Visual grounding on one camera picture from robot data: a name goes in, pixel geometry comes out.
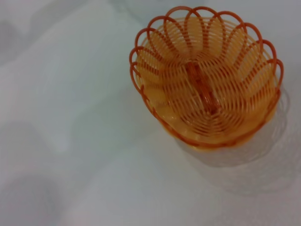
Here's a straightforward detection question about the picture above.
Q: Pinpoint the orange woven plastic basket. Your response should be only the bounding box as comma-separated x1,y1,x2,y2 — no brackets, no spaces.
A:
128,5,285,152

